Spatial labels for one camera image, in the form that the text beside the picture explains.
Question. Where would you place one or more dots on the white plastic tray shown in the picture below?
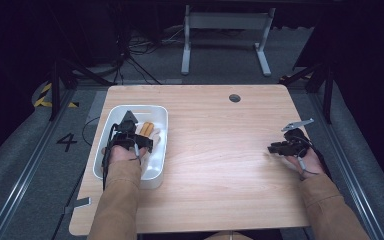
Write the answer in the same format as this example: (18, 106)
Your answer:
(153, 166)

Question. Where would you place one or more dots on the person's right hand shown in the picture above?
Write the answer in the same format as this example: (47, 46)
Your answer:
(310, 165)

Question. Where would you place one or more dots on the black tripod stand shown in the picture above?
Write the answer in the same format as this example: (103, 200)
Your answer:
(326, 86)
(66, 76)

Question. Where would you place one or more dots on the metal floor rail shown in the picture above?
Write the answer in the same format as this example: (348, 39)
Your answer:
(350, 166)
(26, 173)

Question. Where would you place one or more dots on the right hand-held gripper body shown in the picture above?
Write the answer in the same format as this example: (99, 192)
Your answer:
(296, 143)

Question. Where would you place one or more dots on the grey metal stand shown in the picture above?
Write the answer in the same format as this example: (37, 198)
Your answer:
(226, 20)

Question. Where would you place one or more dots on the grey gripper plug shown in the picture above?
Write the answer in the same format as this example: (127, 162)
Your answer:
(302, 165)
(136, 151)

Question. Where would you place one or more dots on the grey tape strip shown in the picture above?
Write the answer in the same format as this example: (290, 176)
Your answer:
(80, 203)

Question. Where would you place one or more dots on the person's left hand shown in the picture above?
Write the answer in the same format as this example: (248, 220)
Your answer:
(123, 153)

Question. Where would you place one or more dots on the grey left gripper plug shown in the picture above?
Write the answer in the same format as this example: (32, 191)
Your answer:
(136, 151)

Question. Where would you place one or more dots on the white glove with yellow fingers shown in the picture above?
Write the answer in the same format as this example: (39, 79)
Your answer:
(148, 129)

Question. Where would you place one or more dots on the grey right gripper plug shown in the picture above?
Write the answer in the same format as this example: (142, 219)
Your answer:
(302, 165)

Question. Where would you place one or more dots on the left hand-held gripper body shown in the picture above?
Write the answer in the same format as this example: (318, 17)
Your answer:
(124, 135)

